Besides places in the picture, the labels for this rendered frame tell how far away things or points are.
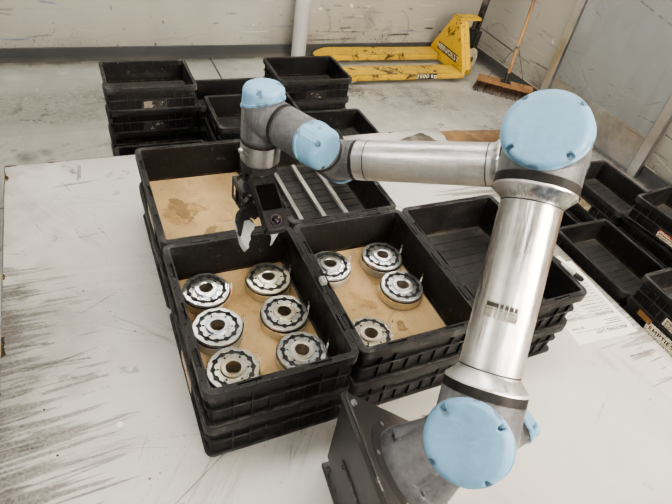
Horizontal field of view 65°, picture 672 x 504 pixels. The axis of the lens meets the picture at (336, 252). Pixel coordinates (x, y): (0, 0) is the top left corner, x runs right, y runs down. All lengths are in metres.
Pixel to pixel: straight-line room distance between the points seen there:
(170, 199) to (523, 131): 1.01
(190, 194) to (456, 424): 1.03
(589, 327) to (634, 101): 2.75
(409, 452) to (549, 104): 0.55
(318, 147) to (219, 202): 0.66
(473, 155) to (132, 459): 0.85
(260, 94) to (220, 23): 3.49
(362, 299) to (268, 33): 3.50
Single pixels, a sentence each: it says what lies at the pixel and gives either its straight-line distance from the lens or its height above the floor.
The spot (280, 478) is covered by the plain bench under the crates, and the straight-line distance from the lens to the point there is 1.14.
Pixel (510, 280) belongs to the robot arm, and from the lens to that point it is 0.74.
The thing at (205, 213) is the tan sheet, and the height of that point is 0.83.
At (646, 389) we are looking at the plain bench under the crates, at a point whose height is 0.70.
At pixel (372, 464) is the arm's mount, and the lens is 0.88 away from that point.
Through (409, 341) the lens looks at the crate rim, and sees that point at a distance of 1.07.
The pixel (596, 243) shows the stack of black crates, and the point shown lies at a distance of 2.62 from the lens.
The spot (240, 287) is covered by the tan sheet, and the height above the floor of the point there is 0.83.
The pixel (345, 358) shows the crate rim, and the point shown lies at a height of 0.93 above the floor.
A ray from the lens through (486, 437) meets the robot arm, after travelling 0.72.
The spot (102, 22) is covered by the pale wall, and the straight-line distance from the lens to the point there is 4.30.
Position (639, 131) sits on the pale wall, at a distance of 4.20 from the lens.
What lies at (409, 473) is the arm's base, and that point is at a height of 0.95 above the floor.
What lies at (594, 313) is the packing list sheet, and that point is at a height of 0.70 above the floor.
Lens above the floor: 1.73
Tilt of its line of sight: 41 degrees down
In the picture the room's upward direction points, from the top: 11 degrees clockwise
